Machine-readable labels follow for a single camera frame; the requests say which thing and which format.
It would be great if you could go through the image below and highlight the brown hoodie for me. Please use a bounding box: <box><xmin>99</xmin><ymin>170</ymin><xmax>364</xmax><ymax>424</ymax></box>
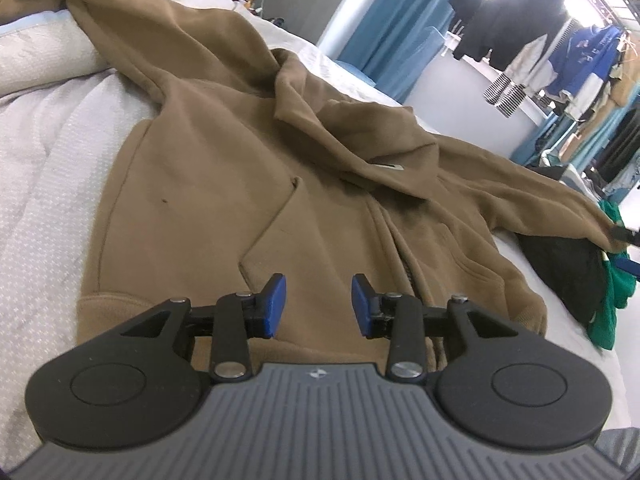
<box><xmin>0</xmin><ymin>0</ymin><xmax>632</xmax><ymax>377</ymax></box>

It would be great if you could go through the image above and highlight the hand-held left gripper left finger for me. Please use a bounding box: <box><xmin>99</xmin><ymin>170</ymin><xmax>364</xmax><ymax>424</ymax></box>
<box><xmin>117</xmin><ymin>272</ymin><xmax>289</xmax><ymax>382</ymax></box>

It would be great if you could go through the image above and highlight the white shirt with striped cuffs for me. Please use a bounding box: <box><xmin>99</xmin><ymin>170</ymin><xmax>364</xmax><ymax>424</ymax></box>
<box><xmin>481</xmin><ymin>35</ymin><xmax>552</xmax><ymax>119</ymax></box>

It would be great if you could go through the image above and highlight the blue and white hanging jacket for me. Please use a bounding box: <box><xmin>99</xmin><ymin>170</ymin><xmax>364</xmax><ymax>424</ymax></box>
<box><xmin>544</xmin><ymin>24</ymin><xmax>627</xmax><ymax>122</ymax></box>

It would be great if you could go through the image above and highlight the large black hanging jacket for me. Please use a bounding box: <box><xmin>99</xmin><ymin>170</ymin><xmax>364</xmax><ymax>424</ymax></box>
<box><xmin>452</xmin><ymin>0</ymin><xmax>572</xmax><ymax>69</ymax></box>

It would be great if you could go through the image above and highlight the beige hanging garment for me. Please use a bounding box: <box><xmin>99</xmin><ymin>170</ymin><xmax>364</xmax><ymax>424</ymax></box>
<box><xmin>559</xmin><ymin>64</ymin><xmax>640</xmax><ymax>162</ymax></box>

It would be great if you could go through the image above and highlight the green garment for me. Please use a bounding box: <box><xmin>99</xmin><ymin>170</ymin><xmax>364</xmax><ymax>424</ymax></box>
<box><xmin>586</xmin><ymin>199</ymin><xmax>639</xmax><ymax>352</ymax></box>

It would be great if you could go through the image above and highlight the bed with white sheet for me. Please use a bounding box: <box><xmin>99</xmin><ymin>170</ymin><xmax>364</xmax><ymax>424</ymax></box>
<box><xmin>0</xmin><ymin>0</ymin><xmax>640</xmax><ymax>461</ymax></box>

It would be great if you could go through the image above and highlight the blue fabric chair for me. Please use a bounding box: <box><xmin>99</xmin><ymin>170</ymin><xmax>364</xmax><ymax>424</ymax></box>
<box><xmin>395</xmin><ymin>26</ymin><xmax>447</xmax><ymax>107</ymax></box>

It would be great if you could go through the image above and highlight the light grey duvet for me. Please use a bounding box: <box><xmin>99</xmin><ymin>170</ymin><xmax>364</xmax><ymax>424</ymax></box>
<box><xmin>0</xmin><ymin>12</ymin><xmax>112</xmax><ymax>99</ymax></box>

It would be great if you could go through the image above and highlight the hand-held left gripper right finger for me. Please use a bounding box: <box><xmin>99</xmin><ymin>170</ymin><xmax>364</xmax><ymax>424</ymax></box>
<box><xmin>350</xmin><ymin>273</ymin><xmax>523</xmax><ymax>383</ymax></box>

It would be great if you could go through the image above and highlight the blue curtain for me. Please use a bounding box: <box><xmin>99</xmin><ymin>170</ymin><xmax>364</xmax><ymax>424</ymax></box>
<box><xmin>339</xmin><ymin>0</ymin><xmax>477</xmax><ymax>107</ymax></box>

